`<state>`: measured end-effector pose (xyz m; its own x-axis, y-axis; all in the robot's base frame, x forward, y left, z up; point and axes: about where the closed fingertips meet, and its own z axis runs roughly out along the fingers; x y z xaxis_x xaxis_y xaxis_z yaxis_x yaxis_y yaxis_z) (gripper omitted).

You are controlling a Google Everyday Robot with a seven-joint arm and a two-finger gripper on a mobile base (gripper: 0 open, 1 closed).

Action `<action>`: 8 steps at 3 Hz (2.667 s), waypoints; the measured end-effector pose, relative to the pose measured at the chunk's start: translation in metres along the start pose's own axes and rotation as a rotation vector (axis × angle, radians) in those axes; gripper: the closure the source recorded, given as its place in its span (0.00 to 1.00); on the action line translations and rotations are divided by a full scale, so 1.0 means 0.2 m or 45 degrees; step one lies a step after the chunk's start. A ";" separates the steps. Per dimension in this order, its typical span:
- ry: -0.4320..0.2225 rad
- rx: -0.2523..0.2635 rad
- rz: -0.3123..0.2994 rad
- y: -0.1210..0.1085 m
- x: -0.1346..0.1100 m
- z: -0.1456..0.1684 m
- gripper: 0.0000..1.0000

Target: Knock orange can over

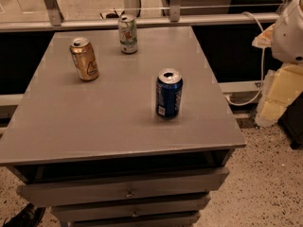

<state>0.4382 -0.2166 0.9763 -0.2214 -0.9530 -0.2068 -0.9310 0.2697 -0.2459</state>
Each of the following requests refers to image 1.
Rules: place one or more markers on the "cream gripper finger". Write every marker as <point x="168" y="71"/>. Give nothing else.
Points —
<point x="264" y="39"/>

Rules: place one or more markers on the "orange soda can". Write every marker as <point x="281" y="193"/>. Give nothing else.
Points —
<point x="83" y="56"/>

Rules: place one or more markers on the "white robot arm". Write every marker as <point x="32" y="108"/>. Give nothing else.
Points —
<point x="285" y="36"/>

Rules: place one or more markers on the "blue pepsi can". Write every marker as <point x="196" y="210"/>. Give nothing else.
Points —
<point x="169" y="85"/>

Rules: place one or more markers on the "white green soda can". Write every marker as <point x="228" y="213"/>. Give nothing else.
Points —
<point x="127" y="33"/>

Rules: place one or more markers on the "yellow foam padding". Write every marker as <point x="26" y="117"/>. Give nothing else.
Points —
<point x="280" y="89"/>

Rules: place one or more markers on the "grey drawer cabinet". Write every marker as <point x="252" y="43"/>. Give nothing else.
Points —
<point x="99" y="155"/>

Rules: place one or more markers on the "black shoe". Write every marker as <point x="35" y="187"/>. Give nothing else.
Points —
<point x="30" y="216"/>

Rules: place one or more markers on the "metal railing frame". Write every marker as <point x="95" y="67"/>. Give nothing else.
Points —
<point x="35" y="15"/>

